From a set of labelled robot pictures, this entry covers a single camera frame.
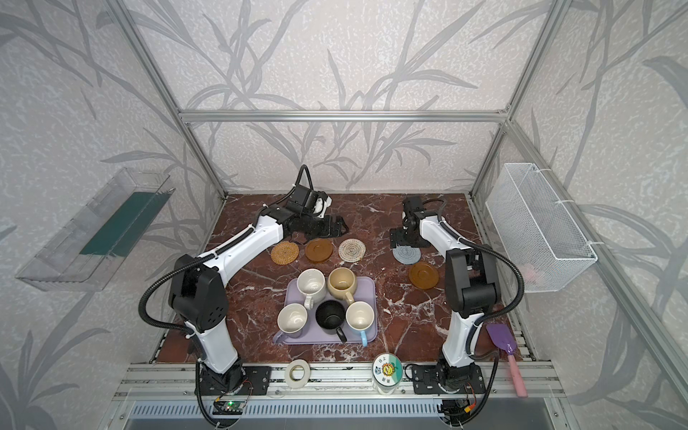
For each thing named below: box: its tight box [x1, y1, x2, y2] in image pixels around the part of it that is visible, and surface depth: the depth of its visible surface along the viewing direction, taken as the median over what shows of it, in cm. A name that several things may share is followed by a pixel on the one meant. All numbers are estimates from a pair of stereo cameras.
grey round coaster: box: [392, 245, 422, 266], surface depth 102 cm
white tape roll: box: [283, 359, 311, 389], surface depth 77 cm
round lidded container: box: [371, 352, 404, 396], surface depth 69 cm
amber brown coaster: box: [408, 261, 440, 292], surface depth 97 cm
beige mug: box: [326, 266, 357, 307], surface depth 86 cm
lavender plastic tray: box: [272, 275, 379, 347], surface depth 82 cm
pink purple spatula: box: [485, 322, 528, 398], surface depth 78 cm
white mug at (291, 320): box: [273, 302, 309, 344], surface depth 80 cm
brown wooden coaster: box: [304, 238, 334, 263], surface depth 104 cm
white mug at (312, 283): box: [296, 267, 327, 310], surface depth 86 cm
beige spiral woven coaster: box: [337, 238, 368, 264], surface depth 104 cm
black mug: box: [315, 299, 348, 343], surface depth 79 cm
